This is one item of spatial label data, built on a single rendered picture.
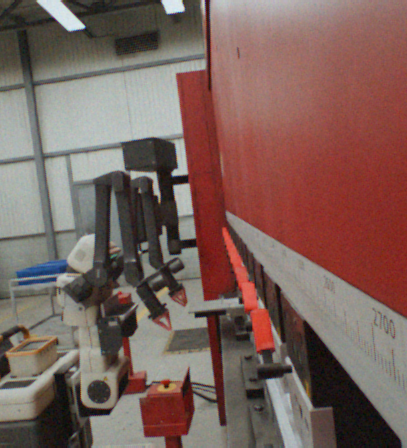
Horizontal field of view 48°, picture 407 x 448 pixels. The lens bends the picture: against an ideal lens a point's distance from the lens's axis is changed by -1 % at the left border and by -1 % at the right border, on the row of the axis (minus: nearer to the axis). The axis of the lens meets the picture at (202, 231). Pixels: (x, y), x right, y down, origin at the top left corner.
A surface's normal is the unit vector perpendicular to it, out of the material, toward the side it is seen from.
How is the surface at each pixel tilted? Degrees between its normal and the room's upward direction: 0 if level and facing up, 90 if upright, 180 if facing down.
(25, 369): 92
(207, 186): 90
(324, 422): 90
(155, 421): 90
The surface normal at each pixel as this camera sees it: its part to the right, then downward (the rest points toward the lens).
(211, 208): -0.02, 0.06
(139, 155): -0.24, 0.09
